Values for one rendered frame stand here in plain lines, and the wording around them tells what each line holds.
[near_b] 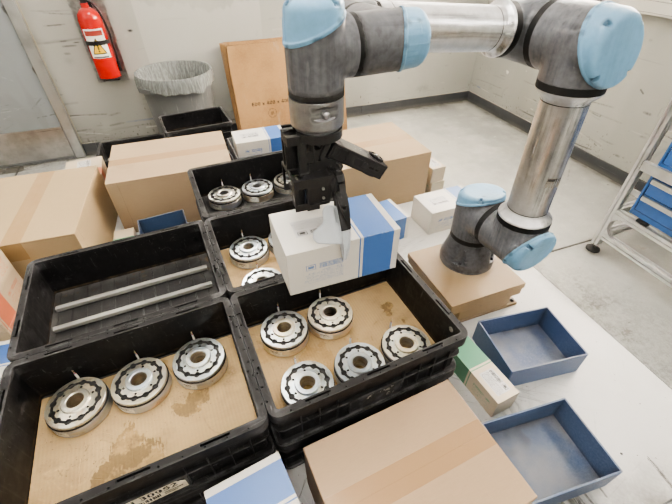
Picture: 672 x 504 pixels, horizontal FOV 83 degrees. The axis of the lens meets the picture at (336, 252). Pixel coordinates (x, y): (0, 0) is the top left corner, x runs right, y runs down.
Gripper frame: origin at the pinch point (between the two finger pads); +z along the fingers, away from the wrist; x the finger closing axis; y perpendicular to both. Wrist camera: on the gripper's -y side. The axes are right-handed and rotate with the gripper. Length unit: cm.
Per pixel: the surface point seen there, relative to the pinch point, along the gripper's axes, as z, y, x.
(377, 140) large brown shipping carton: 21, -45, -73
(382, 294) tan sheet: 27.9, -14.9, -6.2
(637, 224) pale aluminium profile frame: 83, -191, -47
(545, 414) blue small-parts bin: 39, -38, 29
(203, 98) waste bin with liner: 59, 9, -262
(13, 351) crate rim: 17, 59, -9
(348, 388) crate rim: 17.7, 4.7, 19.4
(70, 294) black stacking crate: 27, 57, -33
